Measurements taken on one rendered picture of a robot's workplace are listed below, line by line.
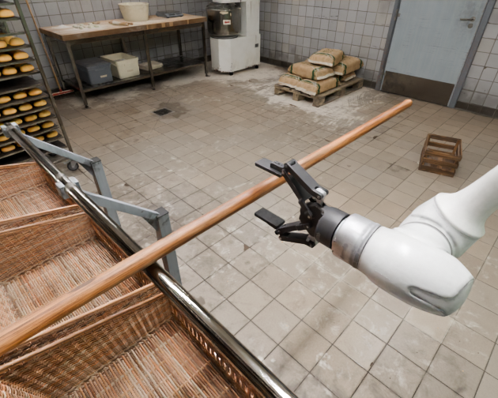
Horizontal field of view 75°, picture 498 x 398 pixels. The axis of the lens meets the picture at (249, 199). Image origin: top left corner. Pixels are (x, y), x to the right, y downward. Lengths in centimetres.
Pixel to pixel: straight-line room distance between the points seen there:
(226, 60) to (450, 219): 549
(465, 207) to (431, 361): 142
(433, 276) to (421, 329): 155
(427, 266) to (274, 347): 136
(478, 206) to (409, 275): 18
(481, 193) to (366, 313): 147
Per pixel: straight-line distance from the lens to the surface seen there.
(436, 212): 67
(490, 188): 64
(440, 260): 57
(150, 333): 122
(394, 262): 56
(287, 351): 183
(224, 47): 591
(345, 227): 59
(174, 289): 55
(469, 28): 514
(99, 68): 516
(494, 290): 251
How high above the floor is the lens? 160
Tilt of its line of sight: 36 degrees down
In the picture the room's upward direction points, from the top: straight up
